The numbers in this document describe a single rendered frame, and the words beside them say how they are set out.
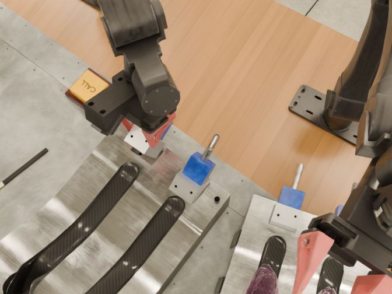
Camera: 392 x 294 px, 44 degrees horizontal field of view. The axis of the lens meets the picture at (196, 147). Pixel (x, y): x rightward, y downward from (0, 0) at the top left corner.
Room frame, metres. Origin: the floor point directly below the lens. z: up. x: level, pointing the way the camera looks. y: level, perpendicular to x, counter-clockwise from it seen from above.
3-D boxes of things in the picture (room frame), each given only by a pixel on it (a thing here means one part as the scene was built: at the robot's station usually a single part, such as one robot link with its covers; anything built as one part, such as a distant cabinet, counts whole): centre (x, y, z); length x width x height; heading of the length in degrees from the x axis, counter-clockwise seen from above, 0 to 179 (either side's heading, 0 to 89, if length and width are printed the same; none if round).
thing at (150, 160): (0.31, 0.09, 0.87); 0.05 x 0.05 x 0.04; 50
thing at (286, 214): (0.21, -0.18, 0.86); 0.13 x 0.05 x 0.05; 157
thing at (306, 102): (0.39, -0.30, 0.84); 0.20 x 0.07 x 0.08; 56
